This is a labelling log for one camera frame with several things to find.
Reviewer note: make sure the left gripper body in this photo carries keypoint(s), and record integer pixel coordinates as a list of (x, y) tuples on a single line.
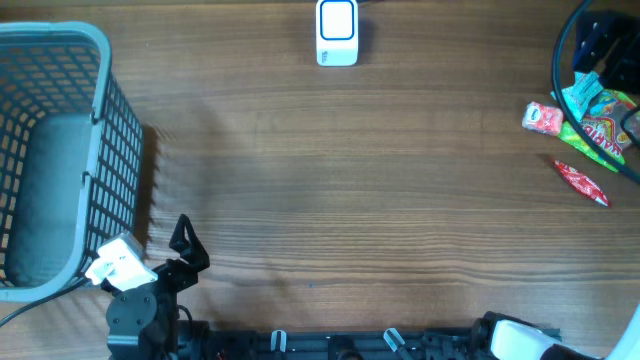
[(173, 277)]

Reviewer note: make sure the teal tissue wipes pack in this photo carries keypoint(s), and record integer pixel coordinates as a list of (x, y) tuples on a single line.
[(578, 96)]

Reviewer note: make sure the green Haribo gummy bag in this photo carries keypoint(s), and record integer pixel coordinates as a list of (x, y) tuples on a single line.
[(602, 123)]

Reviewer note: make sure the small red white carton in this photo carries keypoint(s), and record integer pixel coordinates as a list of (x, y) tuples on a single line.
[(544, 119)]

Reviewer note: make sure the red candy bar wrapper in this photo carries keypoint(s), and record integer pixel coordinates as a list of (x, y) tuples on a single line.
[(581, 183)]

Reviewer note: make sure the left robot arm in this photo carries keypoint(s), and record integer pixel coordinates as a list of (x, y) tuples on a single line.
[(147, 322)]

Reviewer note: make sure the white barcode scanner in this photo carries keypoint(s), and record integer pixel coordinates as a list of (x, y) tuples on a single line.
[(337, 33)]

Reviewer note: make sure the grey plastic shopping basket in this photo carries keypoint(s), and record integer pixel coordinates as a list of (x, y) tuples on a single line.
[(71, 155)]

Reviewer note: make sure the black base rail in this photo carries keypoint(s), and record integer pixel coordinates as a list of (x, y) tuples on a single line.
[(428, 344)]

